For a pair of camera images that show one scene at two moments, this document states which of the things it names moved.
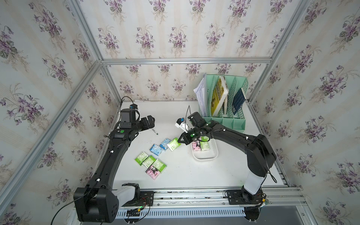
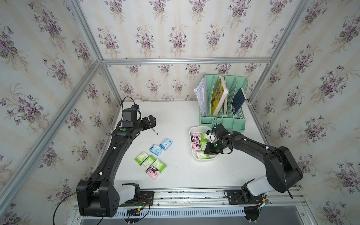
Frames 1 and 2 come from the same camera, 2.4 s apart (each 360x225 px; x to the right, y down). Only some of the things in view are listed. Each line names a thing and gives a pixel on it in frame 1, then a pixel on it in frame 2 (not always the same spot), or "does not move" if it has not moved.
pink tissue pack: [194, 147] does not move
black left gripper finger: [151, 121] does not move
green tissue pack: [173, 144] → [201, 155]
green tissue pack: [205, 138] does not move
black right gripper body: [191, 135] → [214, 147]
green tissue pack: [204, 145] does not move
